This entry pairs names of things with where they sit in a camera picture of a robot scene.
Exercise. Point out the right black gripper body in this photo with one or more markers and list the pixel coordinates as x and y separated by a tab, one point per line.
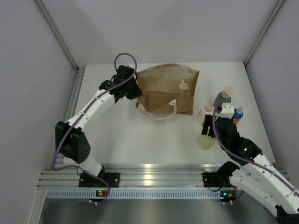
208	122

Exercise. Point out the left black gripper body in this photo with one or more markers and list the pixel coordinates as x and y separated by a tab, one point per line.
132	90

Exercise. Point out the orange bottle blue cap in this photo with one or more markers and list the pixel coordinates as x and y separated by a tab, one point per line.
239	111

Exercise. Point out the yellow-green pump bottle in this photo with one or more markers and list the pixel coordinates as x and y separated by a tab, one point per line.
205	142

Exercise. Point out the cream round-cap bottle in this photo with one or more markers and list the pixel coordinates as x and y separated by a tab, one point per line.
207	109

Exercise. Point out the grey-green spray bottle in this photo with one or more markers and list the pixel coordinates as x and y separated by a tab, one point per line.
223	97

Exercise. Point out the brown canvas tote bag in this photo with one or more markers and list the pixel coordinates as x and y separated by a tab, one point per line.
160	86

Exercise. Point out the beige pump bottle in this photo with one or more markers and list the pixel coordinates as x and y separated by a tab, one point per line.
183	87

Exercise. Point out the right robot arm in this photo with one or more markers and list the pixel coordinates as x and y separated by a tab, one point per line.
250	171

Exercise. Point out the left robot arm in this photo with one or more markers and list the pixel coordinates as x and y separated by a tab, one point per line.
73	138

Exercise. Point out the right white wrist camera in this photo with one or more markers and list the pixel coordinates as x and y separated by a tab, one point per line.
227	111

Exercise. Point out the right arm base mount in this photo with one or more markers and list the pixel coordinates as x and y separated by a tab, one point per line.
216	180

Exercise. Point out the aluminium corner post left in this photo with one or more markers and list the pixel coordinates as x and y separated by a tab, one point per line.
47	17

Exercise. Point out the aluminium corner post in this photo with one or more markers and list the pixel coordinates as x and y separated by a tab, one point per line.
267	25
47	17

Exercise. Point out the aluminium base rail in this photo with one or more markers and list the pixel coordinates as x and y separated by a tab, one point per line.
145	176

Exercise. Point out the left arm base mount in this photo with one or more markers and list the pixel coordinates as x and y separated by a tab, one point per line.
112	179

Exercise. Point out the white slotted cable duct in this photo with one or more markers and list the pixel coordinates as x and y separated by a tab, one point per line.
133	194

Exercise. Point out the aluminium corner post right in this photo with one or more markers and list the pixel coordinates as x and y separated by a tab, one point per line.
267	25

